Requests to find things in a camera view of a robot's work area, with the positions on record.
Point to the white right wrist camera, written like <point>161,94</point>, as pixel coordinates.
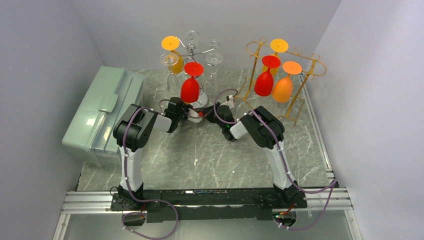
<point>230,101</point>

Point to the green plastic storage box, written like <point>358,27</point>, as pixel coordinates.
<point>89,137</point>

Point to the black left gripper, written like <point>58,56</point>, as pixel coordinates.
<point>186,106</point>

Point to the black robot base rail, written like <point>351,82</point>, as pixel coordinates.
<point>209,204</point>

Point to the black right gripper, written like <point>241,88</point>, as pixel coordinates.
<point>209,111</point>

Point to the gold wine glass rack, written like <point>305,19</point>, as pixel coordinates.
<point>312,67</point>

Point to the red plastic goblet back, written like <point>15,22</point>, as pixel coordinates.
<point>190,89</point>

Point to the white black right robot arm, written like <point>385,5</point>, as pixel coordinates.
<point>267,132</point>

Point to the orange plastic goblet back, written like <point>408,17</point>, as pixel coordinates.
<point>278,45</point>

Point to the chrome wine glass rack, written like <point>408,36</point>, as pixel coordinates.
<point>186,60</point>

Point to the clear ribbed wine glass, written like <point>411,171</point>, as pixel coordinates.
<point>192,38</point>
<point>213,56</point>

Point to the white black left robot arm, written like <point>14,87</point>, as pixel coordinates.
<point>132,133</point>

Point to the aluminium frame rail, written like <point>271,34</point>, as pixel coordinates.
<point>98,202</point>

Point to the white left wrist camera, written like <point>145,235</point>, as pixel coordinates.
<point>194,116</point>

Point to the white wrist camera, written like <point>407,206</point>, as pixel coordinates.
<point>230,101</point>
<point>194,116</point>

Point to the orange plastic goblet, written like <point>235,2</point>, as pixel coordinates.
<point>283,89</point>
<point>170,44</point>
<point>278,45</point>

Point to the red plastic goblet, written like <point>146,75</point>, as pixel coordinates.
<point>265,81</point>
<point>190,89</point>

